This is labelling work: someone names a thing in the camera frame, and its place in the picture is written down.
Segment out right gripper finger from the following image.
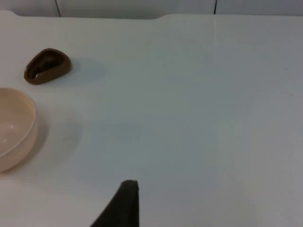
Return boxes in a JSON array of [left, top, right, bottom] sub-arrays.
[[89, 180, 140, 227]]

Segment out pale wooden bowl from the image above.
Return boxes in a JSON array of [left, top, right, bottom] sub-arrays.
[[0, 87, 38, 173]]

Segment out dark brown wooden cup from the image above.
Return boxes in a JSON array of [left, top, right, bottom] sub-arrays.
[[23, 48, 72, 85]]

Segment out coffee beans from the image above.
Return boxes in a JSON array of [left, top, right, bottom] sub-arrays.
[[35, 60, 60, 71]]

